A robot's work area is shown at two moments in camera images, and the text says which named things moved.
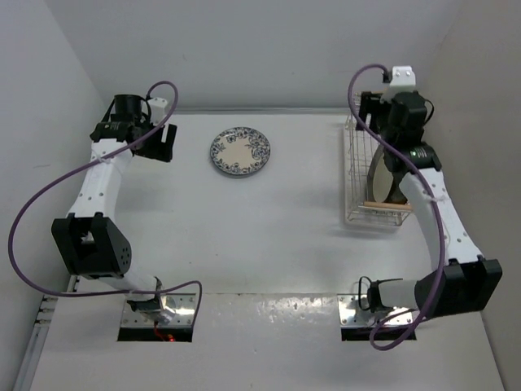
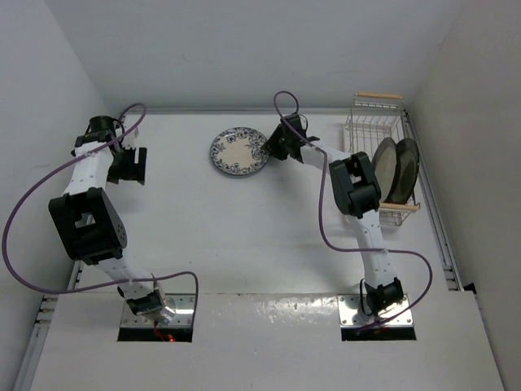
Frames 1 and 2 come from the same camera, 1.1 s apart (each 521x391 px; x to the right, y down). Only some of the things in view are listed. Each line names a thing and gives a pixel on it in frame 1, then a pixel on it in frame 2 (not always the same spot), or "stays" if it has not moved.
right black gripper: x=370 y=107 → x=272 y=146
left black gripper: x=159 y=150 → x=133 y=171
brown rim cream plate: x=380 y=179 stays
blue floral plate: x=240 y=151 stays
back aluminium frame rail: x=251 y=110 stays
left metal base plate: x=182 y=306 stays
